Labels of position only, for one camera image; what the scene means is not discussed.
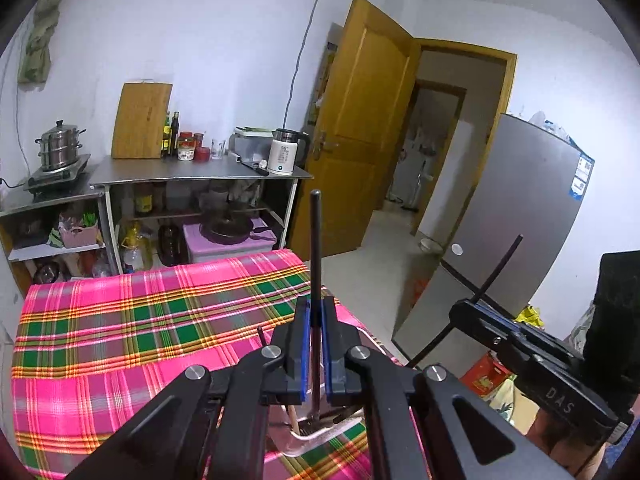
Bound pink plastic utensil holder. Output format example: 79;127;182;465
267;343;364;457

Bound light wooden chopstick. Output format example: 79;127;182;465
286;405;300;436

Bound yellow wooden door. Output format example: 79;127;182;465
288;0;518;260

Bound black induction cooker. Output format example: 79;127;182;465
25;154;90;195

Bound lower metal side shelf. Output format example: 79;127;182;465
1;174;118;294

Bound stainless steel steamer pot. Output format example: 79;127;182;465
35;120;85;171

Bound red lidded jar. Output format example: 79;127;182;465
177;131;196;162

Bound grey refrigerator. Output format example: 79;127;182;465
393;115;594;359

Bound purple storage box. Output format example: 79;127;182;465
182;218;278;263

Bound metal kitchen shelf table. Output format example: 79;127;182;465
90;156;309;270

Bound white electric kettle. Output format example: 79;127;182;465
267;128;310;176

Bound black frying pan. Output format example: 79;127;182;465
200;212;270;245

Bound wooden cutting board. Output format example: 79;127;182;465
111;82;172;159

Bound green hanging cloth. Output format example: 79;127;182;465
17;0;63;86

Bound dark oil bottle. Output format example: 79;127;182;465
169;110;180;157

